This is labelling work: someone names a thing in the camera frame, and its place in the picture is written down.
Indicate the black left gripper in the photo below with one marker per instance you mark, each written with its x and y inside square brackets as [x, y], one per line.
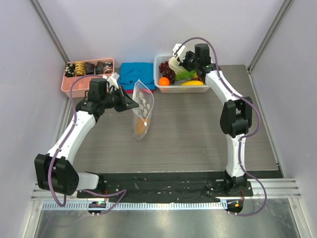
[126, 102]

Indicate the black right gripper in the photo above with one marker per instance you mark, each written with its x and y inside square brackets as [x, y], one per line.
[184, 61]

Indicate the clear zip top bag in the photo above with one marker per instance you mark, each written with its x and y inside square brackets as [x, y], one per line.
[145, 109]

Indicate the orange ginger root toy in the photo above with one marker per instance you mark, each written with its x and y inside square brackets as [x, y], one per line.
[140, 128]

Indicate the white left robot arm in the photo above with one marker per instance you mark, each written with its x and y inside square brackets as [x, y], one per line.
[54, 170]

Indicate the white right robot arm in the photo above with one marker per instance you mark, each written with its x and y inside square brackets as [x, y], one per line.
[236, 115]

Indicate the green lettuce leaf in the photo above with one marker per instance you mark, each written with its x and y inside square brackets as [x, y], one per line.
[185, 75]

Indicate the magenta folded cloth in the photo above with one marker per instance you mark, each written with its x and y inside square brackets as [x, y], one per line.
[141, 90]

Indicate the yellow banana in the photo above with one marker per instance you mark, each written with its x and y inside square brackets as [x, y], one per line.
[193, 83]

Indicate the red grape bunch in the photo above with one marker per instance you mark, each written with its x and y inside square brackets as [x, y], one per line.
[167, 72]

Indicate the blue folded cloth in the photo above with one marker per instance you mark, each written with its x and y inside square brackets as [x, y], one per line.
[131, 72]

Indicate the white plastic basket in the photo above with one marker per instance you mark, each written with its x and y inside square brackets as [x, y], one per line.
[177, 87]

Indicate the orange fruit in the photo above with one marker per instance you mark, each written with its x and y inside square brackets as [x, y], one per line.
[164, 81]

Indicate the pink floral roll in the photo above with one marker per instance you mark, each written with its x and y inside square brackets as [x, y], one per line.
[108, 67]

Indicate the black roll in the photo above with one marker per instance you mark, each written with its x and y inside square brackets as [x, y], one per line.
[99, 69]

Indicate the dark brown roll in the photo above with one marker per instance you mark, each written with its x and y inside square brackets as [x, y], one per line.
[89, 68]

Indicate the yellow striped roll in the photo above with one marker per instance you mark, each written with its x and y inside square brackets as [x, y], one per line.
[79, 68]

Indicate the dark floral sushi roll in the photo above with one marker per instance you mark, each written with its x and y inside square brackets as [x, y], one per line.
[69, 70]

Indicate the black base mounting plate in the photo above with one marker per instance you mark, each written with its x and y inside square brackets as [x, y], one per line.
[172, 187]

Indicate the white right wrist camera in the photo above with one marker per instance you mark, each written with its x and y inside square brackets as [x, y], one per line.
[179, 52]

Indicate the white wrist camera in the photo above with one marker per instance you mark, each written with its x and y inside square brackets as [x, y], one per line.
[112, 81]
[179, 52]

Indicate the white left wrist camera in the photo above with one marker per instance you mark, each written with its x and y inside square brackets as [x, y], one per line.
[112, 81]

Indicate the white slotted cable duct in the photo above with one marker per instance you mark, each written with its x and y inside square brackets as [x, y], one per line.
[99, 205]

